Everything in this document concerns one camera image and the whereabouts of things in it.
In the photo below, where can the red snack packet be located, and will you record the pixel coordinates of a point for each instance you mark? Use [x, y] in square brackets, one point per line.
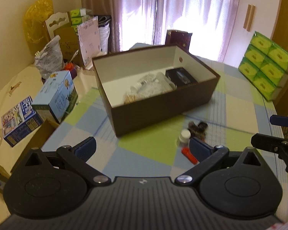
[186, 152]

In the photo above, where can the yellow plastic bag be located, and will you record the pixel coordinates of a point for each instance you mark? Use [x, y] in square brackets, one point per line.
[33, 24]

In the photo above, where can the green tissue pack stack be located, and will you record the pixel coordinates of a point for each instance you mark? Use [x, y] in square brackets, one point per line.
[265, 65]

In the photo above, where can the checkered tablecloth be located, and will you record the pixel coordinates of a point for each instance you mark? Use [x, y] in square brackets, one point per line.
[234, 114]

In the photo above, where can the white pill bottle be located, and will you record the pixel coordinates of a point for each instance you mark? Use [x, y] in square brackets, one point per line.
[183, 138]

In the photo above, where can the purple sheer curtain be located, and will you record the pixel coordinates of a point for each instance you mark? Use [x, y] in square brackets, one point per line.
[210, 23]

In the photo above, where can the black shaver box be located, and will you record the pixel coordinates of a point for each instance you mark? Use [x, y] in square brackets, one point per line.
[180, 77]

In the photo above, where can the light blue milk carton box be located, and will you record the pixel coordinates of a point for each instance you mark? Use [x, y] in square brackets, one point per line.
[56, 98]

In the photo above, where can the brown cardboard box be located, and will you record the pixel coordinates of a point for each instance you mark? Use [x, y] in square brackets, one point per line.
[116, 73]

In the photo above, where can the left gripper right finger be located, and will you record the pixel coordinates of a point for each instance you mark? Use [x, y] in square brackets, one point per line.
[209, 159]

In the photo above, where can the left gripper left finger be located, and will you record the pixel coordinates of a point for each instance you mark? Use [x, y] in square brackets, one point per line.
[74, 159]

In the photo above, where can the cotton swab packet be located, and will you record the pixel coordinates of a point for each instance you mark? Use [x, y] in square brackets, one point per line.
[130, 97]

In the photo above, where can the dark red gift bag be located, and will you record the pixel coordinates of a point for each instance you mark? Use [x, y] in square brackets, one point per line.
[180, 38]

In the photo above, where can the brown cardboard carton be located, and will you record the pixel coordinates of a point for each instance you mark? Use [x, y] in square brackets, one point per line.
[60, 24]

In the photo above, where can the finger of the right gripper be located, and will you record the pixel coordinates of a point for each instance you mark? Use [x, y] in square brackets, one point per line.
[269, 143]
[279, 120]

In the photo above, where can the clear plastic cup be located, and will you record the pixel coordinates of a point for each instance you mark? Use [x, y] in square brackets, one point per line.
[167, 85]

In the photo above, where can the grey printed plastic bag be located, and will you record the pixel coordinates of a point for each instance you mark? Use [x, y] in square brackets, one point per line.
[50, 59]

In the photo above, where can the blue printed box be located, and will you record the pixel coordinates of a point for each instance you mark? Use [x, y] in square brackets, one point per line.
[19, 121]

